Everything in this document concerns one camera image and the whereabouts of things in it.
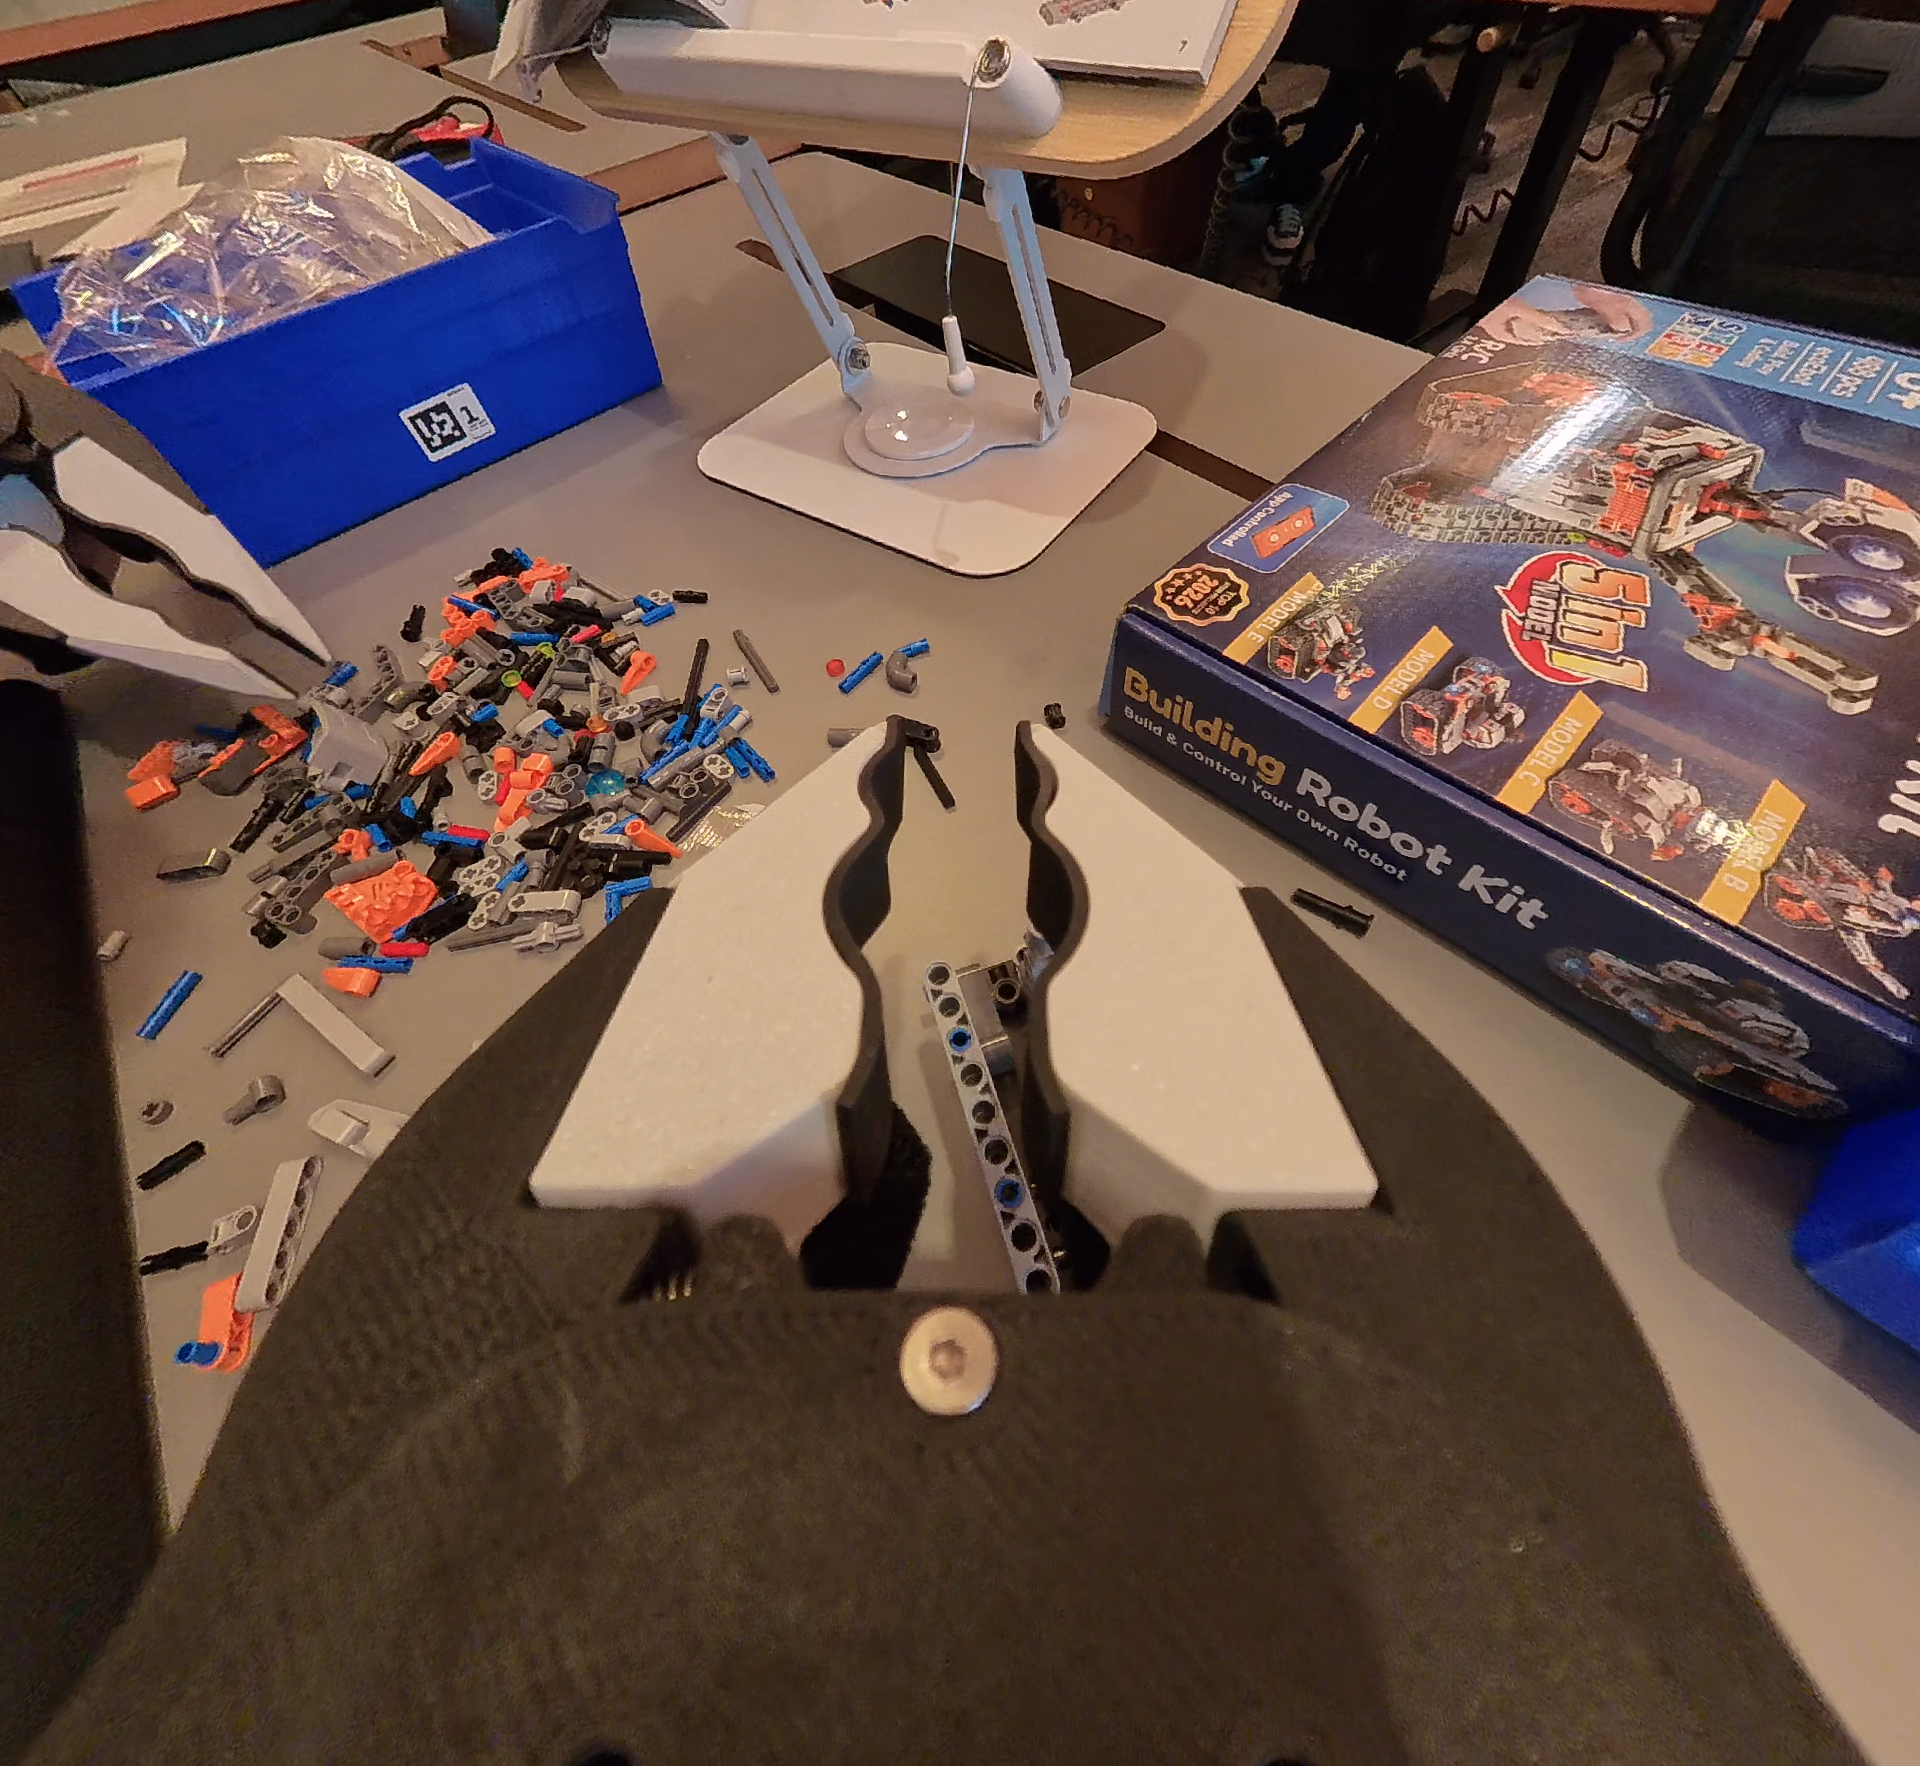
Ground curved grey panel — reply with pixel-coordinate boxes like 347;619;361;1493
306;1097;416;1160

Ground black cable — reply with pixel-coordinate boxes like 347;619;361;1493
361;101;512;164

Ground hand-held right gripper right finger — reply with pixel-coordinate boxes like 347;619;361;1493
1013;719;1383;1245

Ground grey straight beam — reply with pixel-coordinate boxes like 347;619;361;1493
234;1158;324;1310

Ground blue plastic object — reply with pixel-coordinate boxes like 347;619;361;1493
1795;1106;1920;1358

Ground pile of plastic building pieces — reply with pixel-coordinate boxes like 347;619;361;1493
120;541;789;1004

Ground small orange piece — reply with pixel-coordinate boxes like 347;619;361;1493
174;1266;248;1371

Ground black studded mat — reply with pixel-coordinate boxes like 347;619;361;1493
0;686;168;1648

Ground black flat pad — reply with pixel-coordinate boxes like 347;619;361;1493
827;229;1166;382

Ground clear plastic bags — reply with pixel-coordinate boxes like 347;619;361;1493
47;137;499;374

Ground blue storage bin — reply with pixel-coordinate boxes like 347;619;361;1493
11;137;668;568

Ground blue robot kit box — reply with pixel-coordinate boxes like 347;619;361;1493
1105;275;1920;1138

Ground black pin with grey connector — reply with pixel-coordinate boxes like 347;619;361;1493
136;1211;265;1274

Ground long grey angled beam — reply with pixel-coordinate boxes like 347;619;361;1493
211;972;399;1078

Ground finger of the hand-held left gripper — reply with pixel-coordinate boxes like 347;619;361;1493
0;558;308;704
25;439;333;664

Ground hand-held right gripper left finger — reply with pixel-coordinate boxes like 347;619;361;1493
535;719;927;1257

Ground dark grey holed beam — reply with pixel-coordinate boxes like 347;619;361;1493
925;961;1074;1293

